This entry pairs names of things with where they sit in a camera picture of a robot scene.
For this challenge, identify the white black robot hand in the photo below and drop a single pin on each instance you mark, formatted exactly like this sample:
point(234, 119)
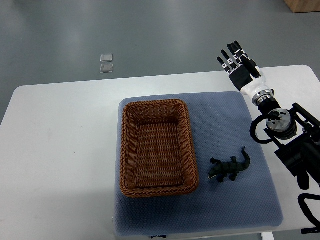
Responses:
point(245, 74)

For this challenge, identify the dark toy crocodile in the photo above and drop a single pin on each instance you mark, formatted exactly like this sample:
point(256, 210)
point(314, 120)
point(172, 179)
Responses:
point(230, 169)

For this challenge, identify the brown wicker basket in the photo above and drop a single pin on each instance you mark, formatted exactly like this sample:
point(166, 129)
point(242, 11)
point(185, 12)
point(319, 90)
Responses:
point(157, 153)

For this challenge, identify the wooden box corner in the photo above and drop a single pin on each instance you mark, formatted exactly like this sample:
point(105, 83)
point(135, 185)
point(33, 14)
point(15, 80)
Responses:
point(303, 6)

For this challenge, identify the upper metal floor plate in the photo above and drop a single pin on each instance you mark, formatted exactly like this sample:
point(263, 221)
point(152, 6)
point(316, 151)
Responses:
point(107, 57)

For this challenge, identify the black table control panel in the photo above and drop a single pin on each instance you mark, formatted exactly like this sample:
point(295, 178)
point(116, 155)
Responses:
point(314, 230)

